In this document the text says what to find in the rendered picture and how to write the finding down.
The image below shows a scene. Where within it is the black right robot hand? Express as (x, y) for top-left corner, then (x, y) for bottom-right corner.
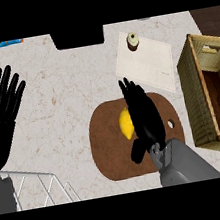
(117, 71), (171, 166)

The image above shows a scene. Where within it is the yellow lemon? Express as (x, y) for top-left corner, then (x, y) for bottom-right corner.
(116, 106), (137, 142)

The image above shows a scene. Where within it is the brown oval cutting board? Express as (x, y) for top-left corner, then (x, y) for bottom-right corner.
(83, 87), (191, 185)

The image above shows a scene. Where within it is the wicker basket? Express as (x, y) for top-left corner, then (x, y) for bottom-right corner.
(171, 28), (220, 165)

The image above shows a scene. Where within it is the cream placemat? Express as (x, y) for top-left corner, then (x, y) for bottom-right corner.
(108, 23), (180, 103)

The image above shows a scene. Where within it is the chocolate cupcake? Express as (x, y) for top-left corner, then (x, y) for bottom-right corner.
(125, 30), (142, 53)

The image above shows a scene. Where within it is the blue flat object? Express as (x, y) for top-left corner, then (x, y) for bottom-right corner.
(0, 37), (25, 48)

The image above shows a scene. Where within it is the black appliance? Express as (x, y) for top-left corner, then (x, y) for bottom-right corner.
(50, 24), (107, 53)

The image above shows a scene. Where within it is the white wire rack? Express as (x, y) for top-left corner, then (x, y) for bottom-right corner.
(0, 157), (83, 215)

